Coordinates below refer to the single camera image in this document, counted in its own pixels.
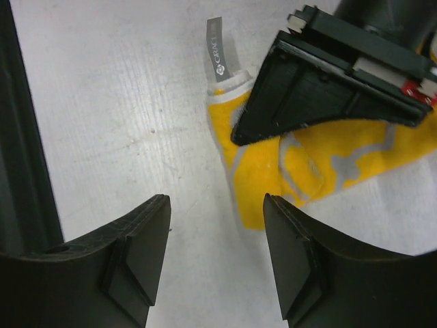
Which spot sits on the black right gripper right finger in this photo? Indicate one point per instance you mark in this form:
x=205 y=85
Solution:
x=325 y=278

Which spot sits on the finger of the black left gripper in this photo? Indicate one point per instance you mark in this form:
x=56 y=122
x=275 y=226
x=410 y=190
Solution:
x=300 y=85

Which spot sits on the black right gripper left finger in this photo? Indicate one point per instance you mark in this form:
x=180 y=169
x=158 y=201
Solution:
x=106 y=278

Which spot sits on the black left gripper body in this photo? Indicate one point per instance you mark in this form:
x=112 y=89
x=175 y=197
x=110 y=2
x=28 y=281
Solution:
x=397 y=34

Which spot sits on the grey yellow towel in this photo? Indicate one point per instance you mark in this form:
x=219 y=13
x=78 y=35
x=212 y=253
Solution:
x=311 y=163

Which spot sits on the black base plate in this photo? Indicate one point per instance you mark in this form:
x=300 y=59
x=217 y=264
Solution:
x=29 y=219

